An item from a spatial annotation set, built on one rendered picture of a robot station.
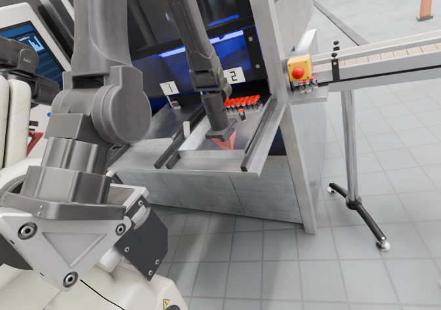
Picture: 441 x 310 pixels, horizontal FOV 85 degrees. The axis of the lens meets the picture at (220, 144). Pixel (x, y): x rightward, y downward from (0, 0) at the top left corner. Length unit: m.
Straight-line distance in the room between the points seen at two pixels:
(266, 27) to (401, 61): 0.47
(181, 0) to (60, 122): 0.34
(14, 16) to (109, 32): 1.11
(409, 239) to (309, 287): 0.56
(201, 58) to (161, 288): 0.55
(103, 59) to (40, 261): 0.23
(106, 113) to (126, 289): 0.40
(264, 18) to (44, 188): 0.78
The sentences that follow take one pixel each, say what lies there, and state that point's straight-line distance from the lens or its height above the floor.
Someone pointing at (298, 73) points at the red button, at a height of 1.00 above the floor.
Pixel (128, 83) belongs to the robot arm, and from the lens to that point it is 0.33.
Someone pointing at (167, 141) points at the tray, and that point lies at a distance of 0.99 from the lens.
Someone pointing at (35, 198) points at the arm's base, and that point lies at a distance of 0.31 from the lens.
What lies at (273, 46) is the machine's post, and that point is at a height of 1.10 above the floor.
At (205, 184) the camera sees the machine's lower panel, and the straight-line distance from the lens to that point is 1.53.
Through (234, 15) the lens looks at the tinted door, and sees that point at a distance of 0.94.
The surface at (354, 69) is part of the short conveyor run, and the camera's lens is 1.04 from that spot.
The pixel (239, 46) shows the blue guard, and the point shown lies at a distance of 0.95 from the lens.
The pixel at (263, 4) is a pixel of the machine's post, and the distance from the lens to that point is 0.89.
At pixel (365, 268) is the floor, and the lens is 1.50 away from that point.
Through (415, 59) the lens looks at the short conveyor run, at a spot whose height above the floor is 0.92.
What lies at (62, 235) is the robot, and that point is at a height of 1.17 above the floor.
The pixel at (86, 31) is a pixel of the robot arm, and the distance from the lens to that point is 0.36.
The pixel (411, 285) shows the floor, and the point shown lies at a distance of 1.49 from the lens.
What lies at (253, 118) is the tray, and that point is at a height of 0.88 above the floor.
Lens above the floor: 1.32
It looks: 31 degrees down
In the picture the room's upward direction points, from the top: 23 degrees counter-clockwise
